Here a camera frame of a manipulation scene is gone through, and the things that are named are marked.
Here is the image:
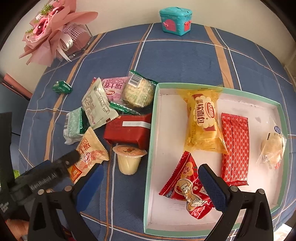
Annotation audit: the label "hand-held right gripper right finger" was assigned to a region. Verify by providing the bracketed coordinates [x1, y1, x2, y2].
[198, 164, 274, 241]

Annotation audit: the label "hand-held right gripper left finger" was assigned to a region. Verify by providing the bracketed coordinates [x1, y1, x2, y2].
[28, 163, 105, 241]

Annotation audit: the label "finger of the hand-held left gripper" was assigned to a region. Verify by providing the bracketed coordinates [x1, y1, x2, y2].
[53, 150, 80, 173]

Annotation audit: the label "cream orange snack packet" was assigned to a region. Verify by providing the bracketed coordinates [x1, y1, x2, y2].
[69, 126, 110, 183]

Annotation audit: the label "red snack bag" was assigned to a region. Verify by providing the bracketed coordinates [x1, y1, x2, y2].
[159, 151, 214, 220]

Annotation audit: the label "red patterned wafer packet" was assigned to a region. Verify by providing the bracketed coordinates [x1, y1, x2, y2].
[221, 113, 250, 187]

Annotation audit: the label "yellow bread packet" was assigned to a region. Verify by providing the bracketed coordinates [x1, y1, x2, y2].
[177, 85, 229, 155]

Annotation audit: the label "clear packet round cake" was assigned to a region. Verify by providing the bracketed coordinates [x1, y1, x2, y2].
[256, 115, 287, 171]

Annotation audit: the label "white box teal rim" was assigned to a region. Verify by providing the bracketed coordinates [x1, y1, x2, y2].
[143, 82, 289, 234]

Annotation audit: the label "green white snack packet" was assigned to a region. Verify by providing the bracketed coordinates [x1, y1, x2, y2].
[63, 107, 89, 146]

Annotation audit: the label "yellow jelly cup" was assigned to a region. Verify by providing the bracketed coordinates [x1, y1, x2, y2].
[112, 144, 148, 175]

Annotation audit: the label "red brick-shaped packet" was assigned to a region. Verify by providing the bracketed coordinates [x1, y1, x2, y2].
[103, 113, 152, 149]

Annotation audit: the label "green snack pack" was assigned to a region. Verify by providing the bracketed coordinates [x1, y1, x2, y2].
[52, 80, 73, 94]

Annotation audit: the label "pink snack packet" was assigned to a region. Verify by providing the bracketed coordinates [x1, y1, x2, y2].
[100, 76, 130, 103]

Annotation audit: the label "round cracker packet green ends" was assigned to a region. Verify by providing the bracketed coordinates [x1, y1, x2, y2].
[109, 70, 159, 115]

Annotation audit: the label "square glass vase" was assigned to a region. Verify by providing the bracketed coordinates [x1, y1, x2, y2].
[55, 24, 93, 61]

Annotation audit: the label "blue plaid tablecloth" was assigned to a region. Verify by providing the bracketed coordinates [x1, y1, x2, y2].
[18, 22, 296, 241]

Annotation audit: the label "pink rose bouquet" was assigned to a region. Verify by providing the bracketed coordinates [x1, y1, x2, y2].
[19, 0, 99, 67]

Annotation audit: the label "teal toy box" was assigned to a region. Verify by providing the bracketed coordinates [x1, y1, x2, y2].
[159, 7, 193, 36]

